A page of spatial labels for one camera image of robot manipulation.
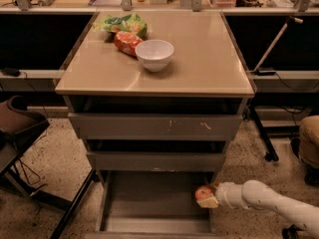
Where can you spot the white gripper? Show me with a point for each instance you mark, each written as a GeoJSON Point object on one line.
{"type": "Point", "coordinates": [223, 193]}

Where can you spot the red apple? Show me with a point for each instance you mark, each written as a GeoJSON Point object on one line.
{"type": "Point", "coordinates": [203, 192]}

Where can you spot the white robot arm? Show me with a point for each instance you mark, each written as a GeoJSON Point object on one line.
{"type": "Point", "coordinates": [256, 196]}

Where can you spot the open bottom drawer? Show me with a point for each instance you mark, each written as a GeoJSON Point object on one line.
{"type": "Point", "coordinates": [153, 205]}

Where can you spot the grey drawer cabinet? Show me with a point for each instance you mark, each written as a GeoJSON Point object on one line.
{"type": "Point", "coordinates": [176, 109]}

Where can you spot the middle drawer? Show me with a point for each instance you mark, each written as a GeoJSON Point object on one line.
{"type": "Point", "coordinates": [156, 161]}

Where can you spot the top drawer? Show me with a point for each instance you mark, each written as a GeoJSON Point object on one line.
{"type": "Point", "coordinates": [155, 127]}

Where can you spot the black stand leg right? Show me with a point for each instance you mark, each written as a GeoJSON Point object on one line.
{"type": "Point", "coordinates": [270, 154]}

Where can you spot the black shoe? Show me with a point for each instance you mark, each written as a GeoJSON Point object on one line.
{"type": "Point", "coordinates": [312, 174]}

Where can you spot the person leg in tan trousers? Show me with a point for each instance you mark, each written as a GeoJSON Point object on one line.
{"type": "Point", "coordinates": [309, 141]}

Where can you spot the black table leg left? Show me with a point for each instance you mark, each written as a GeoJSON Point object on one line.
{"type": "Point", "coordinates": [74, 204]}

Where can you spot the black power adapter right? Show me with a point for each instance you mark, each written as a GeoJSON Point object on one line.
{"type": "Point", "coordinates": [265, 72]}

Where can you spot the black power adapter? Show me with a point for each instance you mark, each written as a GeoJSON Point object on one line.
{"type": "Point", "coordinates": [10, 72]}
{"type": "Point", "coordinates": [265, 72]}

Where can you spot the white leaning rod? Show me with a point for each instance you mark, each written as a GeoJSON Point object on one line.
{"type": "Point", "coordinates": [289, 22]}

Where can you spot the white bowl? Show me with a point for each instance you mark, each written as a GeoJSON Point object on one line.
{"type": "Point", "coordinates": [154, 55]}

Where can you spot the orange snack bag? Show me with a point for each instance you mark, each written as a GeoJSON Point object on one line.
{"type": "Point", "coordinates": [127, 42]}

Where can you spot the green chip bag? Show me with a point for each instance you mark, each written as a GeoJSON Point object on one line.
{"type": "Point", "coordinates": [131, 23]}

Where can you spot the dark office chair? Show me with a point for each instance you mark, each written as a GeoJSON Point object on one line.
{"type": "Point", "coordinates": [19, 128]}

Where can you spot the black power adapter left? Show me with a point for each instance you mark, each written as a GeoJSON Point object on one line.
{"type": "Point", "coordinates": [10, 72]}

